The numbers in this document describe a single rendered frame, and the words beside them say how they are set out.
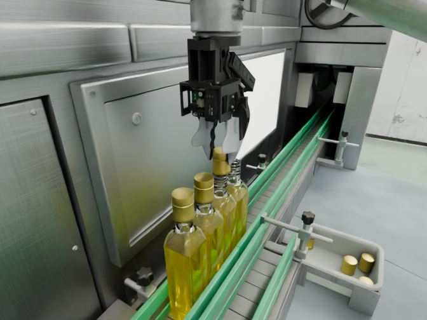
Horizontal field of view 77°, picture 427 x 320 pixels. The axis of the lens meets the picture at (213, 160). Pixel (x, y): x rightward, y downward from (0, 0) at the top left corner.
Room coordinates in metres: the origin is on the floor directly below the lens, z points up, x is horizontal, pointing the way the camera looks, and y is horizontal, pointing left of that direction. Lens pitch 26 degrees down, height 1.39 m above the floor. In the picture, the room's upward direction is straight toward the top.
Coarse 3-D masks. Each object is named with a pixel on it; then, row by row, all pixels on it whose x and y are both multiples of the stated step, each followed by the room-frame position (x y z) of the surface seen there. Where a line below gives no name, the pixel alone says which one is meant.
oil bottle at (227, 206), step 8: (216, 200) 0.43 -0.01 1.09; (224, 200) 0.43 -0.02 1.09; (232, 200) 0.44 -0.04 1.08; (224, 208) 0.41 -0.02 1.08; (232, 208) 0.43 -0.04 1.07; (224, 216) 0.41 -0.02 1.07; (232, 216) 0.43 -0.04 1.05; (224, 224) 0.41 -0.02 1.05; (232, 224) 0.43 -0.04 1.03; (224, 232) 0.41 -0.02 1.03; (232, 232) 0.43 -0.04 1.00; (224, 240) 0.41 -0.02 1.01; (232, 240) 0.44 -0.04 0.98; (224, 248) 0.41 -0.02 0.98; (232, 248) 0.44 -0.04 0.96; (224, 256) 0.41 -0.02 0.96
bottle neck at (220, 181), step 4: (212, 172) 0.44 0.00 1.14; (216, 176) 0.43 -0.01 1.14; (220, 176) 0.43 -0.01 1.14; (224, 176) 0.43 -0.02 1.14; (216, 180) 0.43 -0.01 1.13; (220, 180) 0.43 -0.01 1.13; (224, 180) 0.43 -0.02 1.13; (216, 184) 0.43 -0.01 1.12; (220, 184) 0.43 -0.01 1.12; (224, 184) 0.43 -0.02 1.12; (216, 188) 0.43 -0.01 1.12; (220, 188) 0.43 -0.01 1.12; (224, 188) 0.43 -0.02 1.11; (216, 192) 0.43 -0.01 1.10; (220, 192) 0.43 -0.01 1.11; (224, 192) 0.43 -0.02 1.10; (216, 196) 0.43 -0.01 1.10; (220, 196) 0.43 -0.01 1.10; (224, 196) 0.43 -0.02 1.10
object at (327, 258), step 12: (324, 228) 0.64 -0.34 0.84; (336, 240) 0.61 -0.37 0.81; (348, 240) 0.60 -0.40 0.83; (360, 240) 0.59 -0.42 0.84; (312, 252) 0.61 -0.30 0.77; (324, 252) 0.61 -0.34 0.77; (336, 252) 0.61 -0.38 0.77; (348, 252) 0.59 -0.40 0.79; (360, 252) 0.58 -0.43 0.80; (372, 252) 0.56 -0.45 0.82; (312, 264) 0.50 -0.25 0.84; (324, 264) 0.56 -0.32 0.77; (336, 264) 0.56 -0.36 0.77; (336, 276) 0.47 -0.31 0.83; (348, 276) 0.46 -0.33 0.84; (360, 276) 0.52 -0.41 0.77; (372, 276) 0.50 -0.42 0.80; (372, 288) 0.43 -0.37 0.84
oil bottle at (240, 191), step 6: (240, 180) 0.50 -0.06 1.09; (228, 186) 0.48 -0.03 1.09; (234, 186) 0.48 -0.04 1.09; (240, 186) 0.48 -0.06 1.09; (246, 186) 0.49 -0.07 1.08; (234, 192) 0.46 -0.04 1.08; (240, 192) 0.47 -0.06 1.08; (246, 192) 0.49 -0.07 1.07; (240, 198) 0.46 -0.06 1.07; (246, 198) 0.49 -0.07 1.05; (240, 204) 0.46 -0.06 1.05; (246, 204) 0.49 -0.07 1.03; (240, 210) 0.46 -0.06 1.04; (246, 210) 0.49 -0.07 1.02; (240, 216) 0.47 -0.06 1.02; (246, 216) 0.49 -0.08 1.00; (240, 222) 0.47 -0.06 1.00; (246, 222) 0.49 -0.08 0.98; (240, 228) 0.47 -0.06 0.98; (240, 234) 0.47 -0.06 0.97; (234, 246) 0.46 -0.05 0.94
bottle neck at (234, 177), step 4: (236, 160) 0.50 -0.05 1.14; (232, 164) 0.48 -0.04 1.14; (236, 164) 0.48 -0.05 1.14; (240, 164) 0.49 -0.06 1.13; (232, 168) 0.48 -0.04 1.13; (236, 168) 0.48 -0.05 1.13; (240, 168) 0.49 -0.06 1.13; (232, 172) 0.48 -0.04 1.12; (236, 172) 0.48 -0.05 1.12; (240, 172) 0.49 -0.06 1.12; (228, 176) 0.48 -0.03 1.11; (232, 176) 0.48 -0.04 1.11; (236, 176) 0.48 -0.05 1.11; (228, 180) 0.48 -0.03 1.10; (232, 180) 0.48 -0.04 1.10; (236, 180) 0.48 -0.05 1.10
